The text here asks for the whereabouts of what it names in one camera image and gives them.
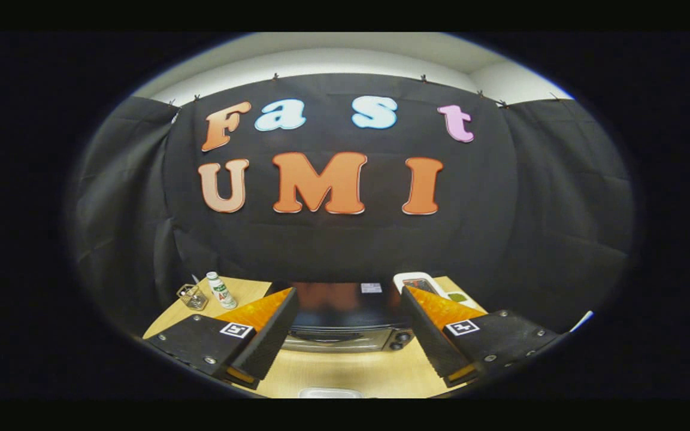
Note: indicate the white container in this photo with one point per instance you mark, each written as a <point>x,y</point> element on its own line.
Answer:
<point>402,278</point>

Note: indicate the small white dish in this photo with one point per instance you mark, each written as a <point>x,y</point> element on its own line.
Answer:
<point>457,297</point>

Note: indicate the white plate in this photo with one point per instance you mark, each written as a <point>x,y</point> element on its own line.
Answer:
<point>330,393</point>

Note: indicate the black toaster oven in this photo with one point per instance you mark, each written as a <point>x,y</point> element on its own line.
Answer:
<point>345,311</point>

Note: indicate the white bottle green label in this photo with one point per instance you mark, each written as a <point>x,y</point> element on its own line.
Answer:
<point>222,293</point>

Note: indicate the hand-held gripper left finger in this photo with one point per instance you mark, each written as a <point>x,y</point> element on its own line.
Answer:
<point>273,335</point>

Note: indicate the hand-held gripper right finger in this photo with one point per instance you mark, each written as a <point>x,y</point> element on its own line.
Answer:
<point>426,335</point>

